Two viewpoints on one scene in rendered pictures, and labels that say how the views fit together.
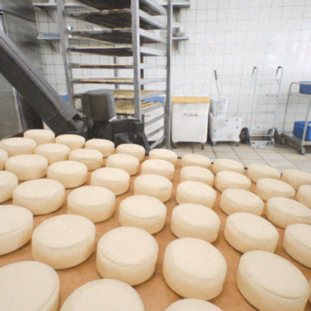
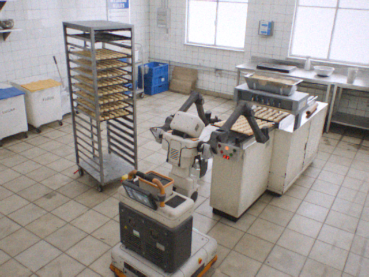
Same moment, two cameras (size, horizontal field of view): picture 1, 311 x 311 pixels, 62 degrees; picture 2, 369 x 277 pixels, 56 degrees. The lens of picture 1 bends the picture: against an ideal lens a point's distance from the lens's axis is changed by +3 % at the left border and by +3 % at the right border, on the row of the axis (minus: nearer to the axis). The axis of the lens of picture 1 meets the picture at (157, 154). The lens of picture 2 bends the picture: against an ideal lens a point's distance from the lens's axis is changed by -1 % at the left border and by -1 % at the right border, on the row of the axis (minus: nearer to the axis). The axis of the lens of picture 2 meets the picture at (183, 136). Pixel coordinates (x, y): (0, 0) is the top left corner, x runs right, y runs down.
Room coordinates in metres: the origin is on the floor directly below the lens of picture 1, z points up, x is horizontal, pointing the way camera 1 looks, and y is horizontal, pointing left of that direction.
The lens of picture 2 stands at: (-0.74, 3.04, 2.17)
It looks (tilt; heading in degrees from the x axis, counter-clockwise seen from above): 23 degrees down; 299
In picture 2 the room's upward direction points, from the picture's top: 2 degrees clockwise
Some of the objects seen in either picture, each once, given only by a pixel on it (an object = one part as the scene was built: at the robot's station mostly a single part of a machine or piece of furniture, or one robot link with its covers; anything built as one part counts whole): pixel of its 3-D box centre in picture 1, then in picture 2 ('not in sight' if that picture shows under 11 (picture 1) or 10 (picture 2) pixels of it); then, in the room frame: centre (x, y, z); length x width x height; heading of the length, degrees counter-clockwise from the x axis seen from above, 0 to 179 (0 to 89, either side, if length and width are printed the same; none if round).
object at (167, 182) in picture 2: not in sight; (155, 185); (0.45, 1.26, 0.87); 0.23 x 0.15 x 0.11; 172
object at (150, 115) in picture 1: (147, 120); (0, 114); (3.95, 0.16, 0.38); 0.64 x 0.54 x 0.77; 175
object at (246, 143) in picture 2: not in sight; (283, 117); (0.04, -0.69, 0.87); 2.01 x 0.03 x 0.07; 83
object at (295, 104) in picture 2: not in sight; (268, 105); (0.20, -0.60, 1.01); 0.72 x 0.33 x 0.34; 173
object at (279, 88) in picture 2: not in sight; (271, 83); (0.20, -0.60, 1.25); 0.56 x 0.29 x 0.14; 173
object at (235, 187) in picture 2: not in sight; (242, 167); (0.26, -0.10, 0.45); 0.70 x 0.34 x 0.90; 83
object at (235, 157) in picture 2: not in sight; (227, 151); (0.31, 0.26, 0.77); 0.24 x 0.04 x 0.14; 173
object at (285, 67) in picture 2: not in sight; (277, 66); (0.83, -3.21, 0.93); 0.60 x 0.40 x 0.01; 177
